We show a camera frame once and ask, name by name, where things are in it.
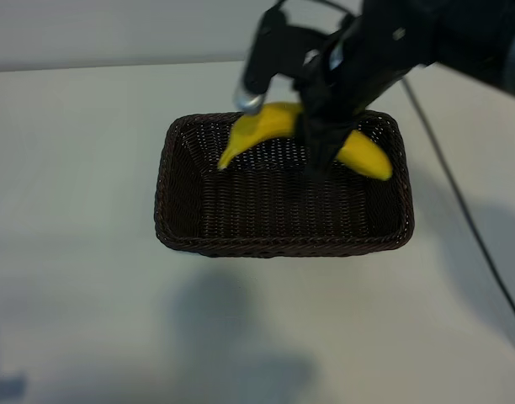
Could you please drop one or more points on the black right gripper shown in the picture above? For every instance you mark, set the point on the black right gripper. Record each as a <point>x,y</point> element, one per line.
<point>350,71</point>

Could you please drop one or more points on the yellow banana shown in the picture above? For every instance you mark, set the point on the yellow banana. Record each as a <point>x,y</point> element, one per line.
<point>266,124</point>

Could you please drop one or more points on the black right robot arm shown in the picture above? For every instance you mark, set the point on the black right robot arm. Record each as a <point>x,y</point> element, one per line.
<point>451,33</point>

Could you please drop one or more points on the dark brown wicker basket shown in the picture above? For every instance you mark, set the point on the dark brown wicker basket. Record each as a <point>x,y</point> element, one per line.
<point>261,202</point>

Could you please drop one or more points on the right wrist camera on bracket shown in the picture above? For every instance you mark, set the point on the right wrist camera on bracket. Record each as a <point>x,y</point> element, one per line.
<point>257,63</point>

